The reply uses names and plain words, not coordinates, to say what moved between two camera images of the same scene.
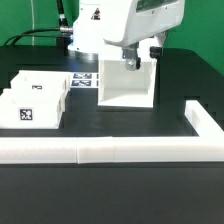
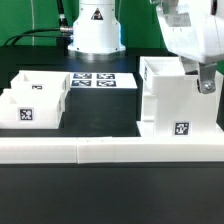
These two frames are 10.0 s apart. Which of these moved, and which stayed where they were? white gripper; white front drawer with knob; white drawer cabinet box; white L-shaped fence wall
Moved: white drawer cabinet box; white gripper
Stayed: white L-shaped fence wall; white front drawer with knob
